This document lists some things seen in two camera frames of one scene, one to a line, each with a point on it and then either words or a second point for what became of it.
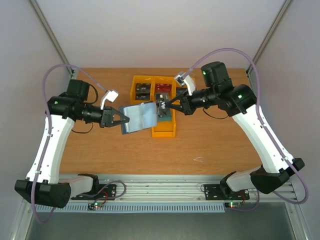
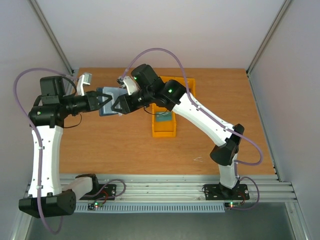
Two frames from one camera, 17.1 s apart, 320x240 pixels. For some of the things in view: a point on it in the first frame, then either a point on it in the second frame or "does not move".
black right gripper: (186, 104) to (127, 103)
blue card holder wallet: (142, 115) to (115, 92)
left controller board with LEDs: (95, 205) does not move
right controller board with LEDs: (232, 204) does not move
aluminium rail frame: (177, 189) does not move
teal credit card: (164, 117) does not move
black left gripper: (107, 117) to (93, 103)
